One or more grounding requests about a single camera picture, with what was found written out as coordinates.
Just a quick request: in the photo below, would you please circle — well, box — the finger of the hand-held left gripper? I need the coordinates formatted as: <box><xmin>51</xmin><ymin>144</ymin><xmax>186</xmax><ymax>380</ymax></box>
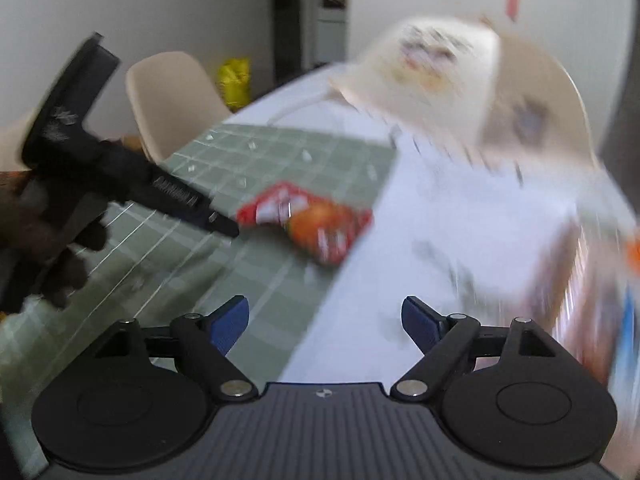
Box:
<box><xmin>144</xmin><ymin>164</ymin><xmax>241</xmax><ymax>239</ymax></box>

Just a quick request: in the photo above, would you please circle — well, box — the red chicken snack packet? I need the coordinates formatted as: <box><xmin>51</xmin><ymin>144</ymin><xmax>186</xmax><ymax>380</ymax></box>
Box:
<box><xmin>236</xmin><ymin>182</ymin><xmax>375</xmax><ymax>266</ymax></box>

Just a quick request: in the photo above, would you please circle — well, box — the yellow bag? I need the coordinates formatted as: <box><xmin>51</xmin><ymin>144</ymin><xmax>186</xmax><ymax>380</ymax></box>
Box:
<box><xmin>216</xmin><ymin>57</ymin><xmax>252</xmax><ymax>113</ymax></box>

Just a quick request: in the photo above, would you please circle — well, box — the person's left hand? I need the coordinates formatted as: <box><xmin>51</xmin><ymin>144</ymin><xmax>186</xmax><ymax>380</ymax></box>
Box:
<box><xmin>0</xmin><ymin>170</ymin><xmax>109</xmax><ymax>311</ymax></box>

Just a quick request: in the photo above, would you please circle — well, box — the white paper sheet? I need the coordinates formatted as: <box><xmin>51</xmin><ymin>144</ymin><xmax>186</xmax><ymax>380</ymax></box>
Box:
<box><xmin>280</xmin><ymin>130</ymin><xmax>621</xmax><ymax>386</ymax></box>

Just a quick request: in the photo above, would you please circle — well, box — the green grid tablecloth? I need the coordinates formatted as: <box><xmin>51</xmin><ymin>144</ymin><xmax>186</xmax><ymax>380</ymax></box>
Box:
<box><xmin>0</xmin><ymin>122</ymin><xmax>401</xmax><ymax>461</ymax></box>

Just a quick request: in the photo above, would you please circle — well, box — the cream paper bag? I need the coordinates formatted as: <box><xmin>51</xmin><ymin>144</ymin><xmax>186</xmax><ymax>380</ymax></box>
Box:
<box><xmin>327</xmin><ymin>15</ymin><xmax>571</xmax><ymax>171</ymax></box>

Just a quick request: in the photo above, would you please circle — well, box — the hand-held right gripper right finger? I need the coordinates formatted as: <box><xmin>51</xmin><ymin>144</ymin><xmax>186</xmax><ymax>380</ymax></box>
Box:
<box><xmin>390</xmin><ymin>296</ymin><xmax>558</xmax><ymax>402</ymax></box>

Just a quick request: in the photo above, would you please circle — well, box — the beige chair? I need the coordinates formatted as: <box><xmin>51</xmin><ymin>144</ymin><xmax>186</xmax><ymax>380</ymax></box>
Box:
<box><xmin>495</xmin><ymin>30</ymin><xmax>601</xmax><ymax>171</ymax></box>
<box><xmin>125</xmin><ymin>51</ymin><xmax>233</xmax><ymax>163</ymax></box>

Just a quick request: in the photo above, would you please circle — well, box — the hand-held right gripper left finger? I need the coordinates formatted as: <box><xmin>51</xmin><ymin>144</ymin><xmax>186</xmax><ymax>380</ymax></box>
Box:
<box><xmin>95</xmin><ymin>295</ymin><xmax>258</xmax><ymax>402</ymax></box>

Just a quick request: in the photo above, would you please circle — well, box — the pink box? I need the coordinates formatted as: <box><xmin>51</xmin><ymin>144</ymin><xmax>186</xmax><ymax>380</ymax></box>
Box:
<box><xmin>530</xmin><ymin>215</ymin><xmax>640</xmax><ymax>396</ymax></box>

